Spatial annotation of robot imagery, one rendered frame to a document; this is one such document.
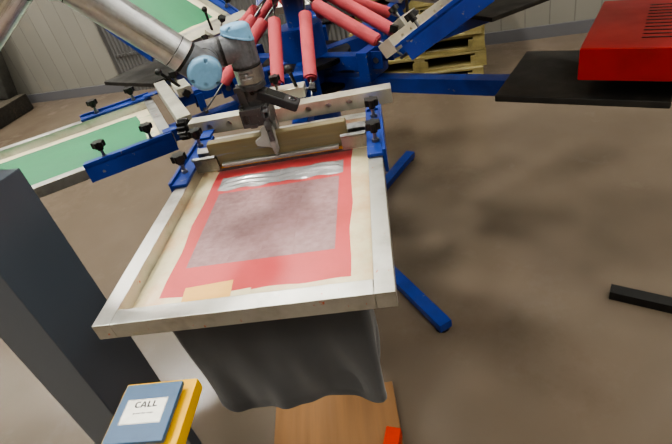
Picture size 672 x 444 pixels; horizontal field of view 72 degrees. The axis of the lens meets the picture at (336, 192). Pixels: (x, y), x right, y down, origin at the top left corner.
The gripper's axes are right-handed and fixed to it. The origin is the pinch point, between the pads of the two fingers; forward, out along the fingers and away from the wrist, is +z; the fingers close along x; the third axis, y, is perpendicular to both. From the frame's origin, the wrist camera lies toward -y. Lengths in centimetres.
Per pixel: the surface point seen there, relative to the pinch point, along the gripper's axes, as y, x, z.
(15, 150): 120, -45, 4
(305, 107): -6.2, -21.5, -1.8
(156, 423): 9, 80, 4
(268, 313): -6, 60, 4
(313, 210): -11.0, 27.1, 5.3
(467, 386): -46, 14, 101
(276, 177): 0.8, 9.4, 4.7
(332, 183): -15.3, 16.0, 5.3
